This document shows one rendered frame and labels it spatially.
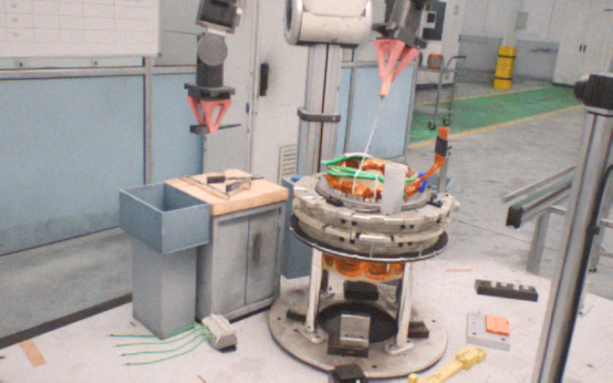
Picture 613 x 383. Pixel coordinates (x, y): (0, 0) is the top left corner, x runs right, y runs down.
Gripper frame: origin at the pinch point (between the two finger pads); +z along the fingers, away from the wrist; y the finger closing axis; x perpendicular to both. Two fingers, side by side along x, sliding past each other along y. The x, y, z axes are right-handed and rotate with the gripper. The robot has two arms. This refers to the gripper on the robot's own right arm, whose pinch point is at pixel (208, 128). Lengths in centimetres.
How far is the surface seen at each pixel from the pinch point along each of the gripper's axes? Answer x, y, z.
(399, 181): 11.0, 42.9, 2.5
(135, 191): -15.5, -3.8, 12.6
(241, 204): -1.6, 13.9, 13.1
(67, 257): 51, -202, 121
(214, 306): -7.4, 13.5, 34.7
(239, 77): 140, -163, 17
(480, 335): 35, 52, 39
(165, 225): -18.5, 12.6, 14.2
